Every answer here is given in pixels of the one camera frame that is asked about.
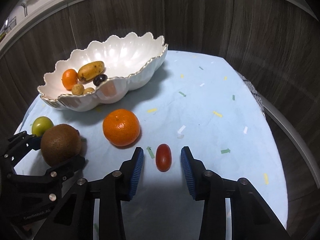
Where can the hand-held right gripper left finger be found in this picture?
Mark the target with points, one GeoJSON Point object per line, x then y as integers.
{"type": "Point", "coordinates": [136, 175]}

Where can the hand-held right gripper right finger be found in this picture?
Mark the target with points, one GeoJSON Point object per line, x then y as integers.
{"type": "Point", "coordinates": [188, 175]}

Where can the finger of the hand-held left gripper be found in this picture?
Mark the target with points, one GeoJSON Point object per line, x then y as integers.
{"type": "Point", "coordinates": [35, 140]}
{"type": "Point", "coordinates": [67, 166]}

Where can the brown kiwi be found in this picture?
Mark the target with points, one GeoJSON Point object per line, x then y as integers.
{"type": "Point", "coordinates": [61, 143]}

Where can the red cherry tomato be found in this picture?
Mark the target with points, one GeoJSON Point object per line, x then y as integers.
{"type": "Point", "coordinates": [163, 157]}

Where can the small brown longan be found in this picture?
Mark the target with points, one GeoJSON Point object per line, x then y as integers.
{"type": "Point", "coordinates": [78, 89]}
{"type": "Point", "coordinates": [89, 90]}

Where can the small orange tangerine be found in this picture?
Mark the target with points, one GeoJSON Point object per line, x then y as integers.
{"type": "Point", "coordinates": [69, 78]}

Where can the yellow mango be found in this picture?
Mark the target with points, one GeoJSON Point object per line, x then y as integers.
{"type": "Point", "coordinates": [90, 71]}

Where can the dark purple grape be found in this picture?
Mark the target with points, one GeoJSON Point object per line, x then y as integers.
{"type": "Point", "coordinates": [99, 79]}

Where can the white scalloped bowl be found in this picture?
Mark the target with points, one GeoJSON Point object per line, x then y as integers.
{"type": "Point", "coordinates": [120, 55]}

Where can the yellow-green round fruit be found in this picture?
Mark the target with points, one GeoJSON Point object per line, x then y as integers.
{"type": "Point", "coordinates": [42, 127]}

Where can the large orange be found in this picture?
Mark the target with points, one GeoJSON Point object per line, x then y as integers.
{"type": "Point", "coordinates": [121, 127]}

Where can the light blue tablecloth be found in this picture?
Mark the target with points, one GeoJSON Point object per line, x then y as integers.
{"type": "Point", "coordinates": [212, 92]}

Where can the grey patterned cloth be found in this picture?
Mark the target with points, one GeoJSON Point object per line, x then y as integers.
{"type": "Point", "coordinates": [255, 93]}

